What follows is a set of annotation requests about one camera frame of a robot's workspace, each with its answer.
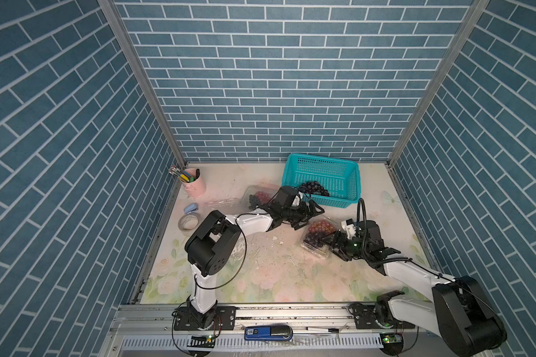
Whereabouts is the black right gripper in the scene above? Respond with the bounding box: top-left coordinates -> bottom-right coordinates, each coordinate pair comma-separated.
319,230 -> 368,260

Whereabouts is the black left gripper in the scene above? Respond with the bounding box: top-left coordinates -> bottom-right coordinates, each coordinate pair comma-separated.
279,200 -> 324,231

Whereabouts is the red grape bunch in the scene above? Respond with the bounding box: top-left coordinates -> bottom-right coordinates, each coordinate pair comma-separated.
255,191 -> 272,204
308,220 -> 337,237

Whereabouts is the clear clamshell container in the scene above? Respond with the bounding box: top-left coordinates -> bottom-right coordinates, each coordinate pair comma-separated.
238,185 -> 278,213
201,198 -> 247,223
300,217 -> 340,259

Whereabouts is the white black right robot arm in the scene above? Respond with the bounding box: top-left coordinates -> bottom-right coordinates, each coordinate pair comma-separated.
322,230 -> 507,356

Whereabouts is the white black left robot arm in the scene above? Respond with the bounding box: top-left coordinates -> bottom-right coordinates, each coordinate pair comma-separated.
185,195 -> 325,315

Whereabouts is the dark grape bunch in basket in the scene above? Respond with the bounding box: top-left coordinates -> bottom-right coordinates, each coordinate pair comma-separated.
298,181 -> 330,196

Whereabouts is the teal plastic basket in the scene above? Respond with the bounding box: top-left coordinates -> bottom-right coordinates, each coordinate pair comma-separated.
281,153 -> 361,208

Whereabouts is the pink pen cup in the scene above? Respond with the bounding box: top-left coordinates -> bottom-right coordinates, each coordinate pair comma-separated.
182,168 -> 206,199

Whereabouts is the small blue stapler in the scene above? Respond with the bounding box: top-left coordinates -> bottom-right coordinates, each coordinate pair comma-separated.
184,202 -> 199,214

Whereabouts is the tape roll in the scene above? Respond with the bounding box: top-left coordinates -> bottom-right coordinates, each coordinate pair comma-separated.
178,213 -> 201,232

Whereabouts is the blue black handheld device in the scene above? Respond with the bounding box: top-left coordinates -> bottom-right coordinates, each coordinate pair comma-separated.
244,324 -> 293,342

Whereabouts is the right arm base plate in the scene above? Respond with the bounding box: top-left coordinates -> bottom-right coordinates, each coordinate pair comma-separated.
348,302 -> 415,330

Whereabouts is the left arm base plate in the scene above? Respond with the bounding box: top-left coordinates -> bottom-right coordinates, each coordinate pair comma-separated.
172,303 -> 237,331

